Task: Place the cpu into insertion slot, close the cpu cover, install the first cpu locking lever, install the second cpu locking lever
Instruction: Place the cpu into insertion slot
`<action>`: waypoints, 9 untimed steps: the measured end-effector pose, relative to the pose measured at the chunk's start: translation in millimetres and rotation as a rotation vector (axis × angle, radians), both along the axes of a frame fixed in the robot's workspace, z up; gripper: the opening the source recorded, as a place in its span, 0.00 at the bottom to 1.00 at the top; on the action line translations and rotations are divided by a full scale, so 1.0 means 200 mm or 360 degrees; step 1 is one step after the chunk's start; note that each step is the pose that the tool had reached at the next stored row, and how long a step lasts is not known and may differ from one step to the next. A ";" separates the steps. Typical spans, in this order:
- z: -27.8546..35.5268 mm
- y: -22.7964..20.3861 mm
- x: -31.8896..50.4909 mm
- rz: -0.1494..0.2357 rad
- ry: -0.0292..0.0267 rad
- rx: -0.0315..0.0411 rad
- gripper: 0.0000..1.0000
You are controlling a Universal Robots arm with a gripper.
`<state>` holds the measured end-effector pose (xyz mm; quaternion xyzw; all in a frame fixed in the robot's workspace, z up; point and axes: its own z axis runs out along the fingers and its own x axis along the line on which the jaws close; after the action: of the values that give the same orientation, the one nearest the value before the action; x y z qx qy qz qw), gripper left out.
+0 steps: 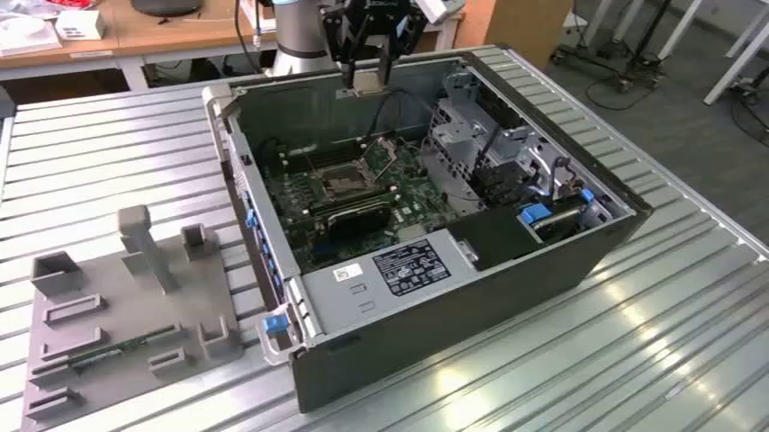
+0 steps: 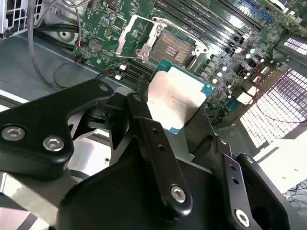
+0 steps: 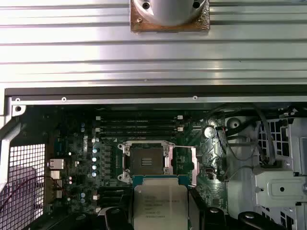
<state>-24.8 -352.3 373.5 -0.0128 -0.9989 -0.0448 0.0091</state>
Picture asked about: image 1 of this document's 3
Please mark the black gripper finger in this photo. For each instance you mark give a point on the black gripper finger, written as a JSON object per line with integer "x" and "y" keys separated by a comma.
{"x": 339, "y": 40}
{"x": 411, "y": 38}

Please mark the silver CPU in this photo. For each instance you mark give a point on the silver CPU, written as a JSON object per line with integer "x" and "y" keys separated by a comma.
{"x": 367, "y": 83}

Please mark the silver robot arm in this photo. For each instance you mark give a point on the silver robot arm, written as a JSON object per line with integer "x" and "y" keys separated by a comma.
{"x": 300, "y": 40}

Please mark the CPU socket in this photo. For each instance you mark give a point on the CPU socket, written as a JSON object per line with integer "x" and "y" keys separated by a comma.
{"x": 344, "y": 182}

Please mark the wooden cabinet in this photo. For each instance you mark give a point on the wooden cabinet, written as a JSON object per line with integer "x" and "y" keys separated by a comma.
{"x": 522, "y": 27}

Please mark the wooden desk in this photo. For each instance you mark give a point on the wooden desk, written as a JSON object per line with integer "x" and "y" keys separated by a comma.
{"x": 180, "y": 31}

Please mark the black round object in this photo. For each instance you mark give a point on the black round object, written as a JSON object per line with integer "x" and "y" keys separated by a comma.
{"x": 164, "y": 6}

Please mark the green motherboard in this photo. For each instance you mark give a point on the green motherboard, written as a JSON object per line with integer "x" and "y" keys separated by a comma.
{"x": 414, "y": 202}

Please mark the black wheeled equipment stand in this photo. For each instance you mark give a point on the black wheeled equipment stand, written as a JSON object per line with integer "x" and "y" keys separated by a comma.
{"x": 638, "y": 72}

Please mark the black expansion card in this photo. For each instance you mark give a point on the black expansion card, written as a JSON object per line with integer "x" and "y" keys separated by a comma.
{"x": 360, "y": 222}

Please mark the white cardboard box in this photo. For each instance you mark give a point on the white cardboard box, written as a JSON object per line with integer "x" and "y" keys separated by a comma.
{"x": 80, "y": 24}

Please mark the hard disk in blue carrier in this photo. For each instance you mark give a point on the hard disk in blue carrier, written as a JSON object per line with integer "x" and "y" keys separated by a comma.
{"x": 534, "y": 213}

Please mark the blue plastic clip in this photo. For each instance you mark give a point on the blue plastic clip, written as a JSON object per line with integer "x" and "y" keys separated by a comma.
{"x": 586, "y": 195}

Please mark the flat white box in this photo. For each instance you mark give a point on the flat white box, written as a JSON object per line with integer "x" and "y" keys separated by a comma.
{"x": 26, "y": 38}

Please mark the white table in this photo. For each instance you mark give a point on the white table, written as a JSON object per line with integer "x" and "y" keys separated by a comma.
{"x": 717, "y": 92}

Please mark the silver power supply unit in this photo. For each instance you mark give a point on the silver power supply unit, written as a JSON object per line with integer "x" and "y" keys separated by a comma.
{"x": 336, "y": 297}

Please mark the blue case latch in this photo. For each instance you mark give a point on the blue case latch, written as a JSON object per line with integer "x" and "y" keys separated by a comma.
{"x": 273, "y": 325}

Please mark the dark grey PC case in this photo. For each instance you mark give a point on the dark grey PC case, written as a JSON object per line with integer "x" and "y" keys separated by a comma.
{"x": 450, "y": 337}

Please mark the green RAM stick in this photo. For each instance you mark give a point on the green RAM stick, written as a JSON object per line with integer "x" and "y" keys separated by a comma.
{"x": 108, "y": 352}

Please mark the grey parts rack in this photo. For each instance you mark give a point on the grey parts rack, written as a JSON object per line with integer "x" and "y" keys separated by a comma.
{"x": 108, "y": 396}

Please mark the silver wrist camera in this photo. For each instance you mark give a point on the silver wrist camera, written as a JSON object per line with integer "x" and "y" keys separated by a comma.
{"x": 435, "y": 9}

